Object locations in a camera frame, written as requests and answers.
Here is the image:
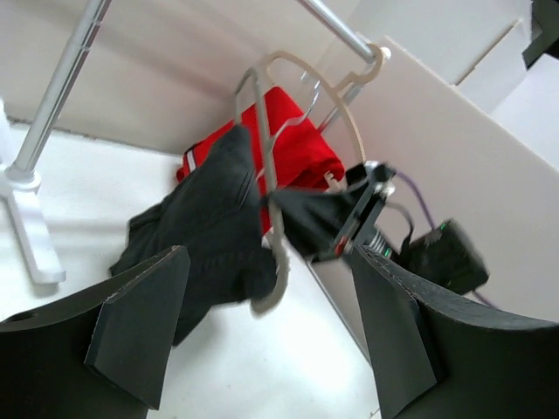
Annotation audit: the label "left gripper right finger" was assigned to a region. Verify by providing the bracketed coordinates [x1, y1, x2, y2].
[349, 246, 558, 418]

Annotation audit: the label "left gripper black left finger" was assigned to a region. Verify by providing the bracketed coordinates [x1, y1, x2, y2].
[1, 246, 190, 418]

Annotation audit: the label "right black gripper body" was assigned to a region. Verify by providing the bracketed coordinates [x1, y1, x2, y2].
[314, 161, 397, 262]

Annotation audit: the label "black denim trousers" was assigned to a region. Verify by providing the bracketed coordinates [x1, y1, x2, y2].
[108, 123, 363, 347]

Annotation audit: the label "cream wooden hanger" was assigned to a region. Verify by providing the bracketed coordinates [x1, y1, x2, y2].
[244, 42, 394, 197]

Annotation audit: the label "red garment with white stripes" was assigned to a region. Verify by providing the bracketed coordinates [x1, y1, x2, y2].
[176, 86, 346, 237]

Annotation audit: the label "white and silver clothes rack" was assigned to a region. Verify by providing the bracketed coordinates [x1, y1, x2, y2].
[0, 0, 394, 285]

